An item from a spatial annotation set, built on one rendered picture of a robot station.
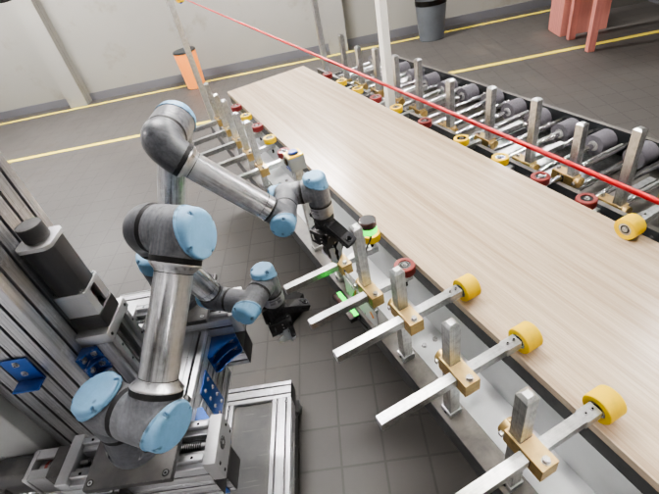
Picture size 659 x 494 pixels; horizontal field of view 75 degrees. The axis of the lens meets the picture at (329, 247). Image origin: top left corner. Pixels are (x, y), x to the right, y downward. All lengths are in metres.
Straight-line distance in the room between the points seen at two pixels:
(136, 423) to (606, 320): 1.30
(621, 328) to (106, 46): 7.99
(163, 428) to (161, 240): 0.39
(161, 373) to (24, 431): 0.63
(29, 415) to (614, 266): 1.86
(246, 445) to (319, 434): 0.38
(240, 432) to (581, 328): 1.48
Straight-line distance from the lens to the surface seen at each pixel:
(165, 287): 1.00
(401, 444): 2.24
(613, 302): 1.60
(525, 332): 1.36
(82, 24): 8.49
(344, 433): 2.30
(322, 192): 1.36
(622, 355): 1.48
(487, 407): 1.62
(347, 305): 1.59
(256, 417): 2.21
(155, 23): 8.10
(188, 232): 0.96
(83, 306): 1.26
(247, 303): 1.28
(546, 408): 1.47
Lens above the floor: 2.02
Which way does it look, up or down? 39 degrees down
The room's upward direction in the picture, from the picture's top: 13 degrees counter-clockwise
